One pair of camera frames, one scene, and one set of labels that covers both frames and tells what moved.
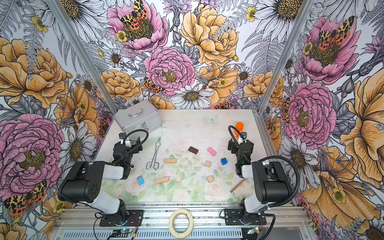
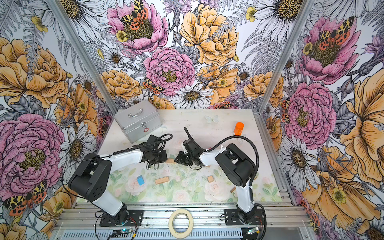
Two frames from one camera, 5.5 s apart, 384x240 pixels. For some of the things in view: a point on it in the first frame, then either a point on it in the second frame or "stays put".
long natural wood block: x=161 y=180 stays put
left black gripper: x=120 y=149 to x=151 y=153
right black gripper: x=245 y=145 to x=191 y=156
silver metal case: x=142 y=115 stays put
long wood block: x=170 y=160 stays put
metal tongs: x=149 y=164 stays put
